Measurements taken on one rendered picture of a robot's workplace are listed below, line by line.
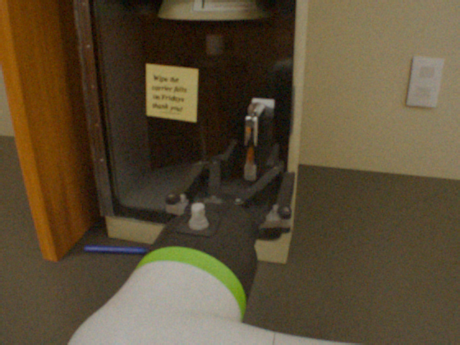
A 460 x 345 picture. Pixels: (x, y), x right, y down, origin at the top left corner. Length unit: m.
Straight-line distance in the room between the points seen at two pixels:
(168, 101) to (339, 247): 0.38
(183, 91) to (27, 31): 0.24
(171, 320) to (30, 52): 0.48
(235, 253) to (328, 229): 0.49
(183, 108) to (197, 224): 0.30
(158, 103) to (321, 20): 0.50
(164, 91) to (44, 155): 0.21
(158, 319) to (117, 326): 0.02
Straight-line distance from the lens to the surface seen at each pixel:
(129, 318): 0.25
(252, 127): 0.53
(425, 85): 1.03
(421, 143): 1.08
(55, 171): 0.71
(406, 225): 0.86
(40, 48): 0.67
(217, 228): 0.34
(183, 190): 0.46
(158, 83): 0.61
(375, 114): 1.04
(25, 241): 0.83
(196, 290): 0.28
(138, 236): 0.76
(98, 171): 0.71
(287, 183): 0.47
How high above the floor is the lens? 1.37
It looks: 25 degrees down
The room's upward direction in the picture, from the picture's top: straight up
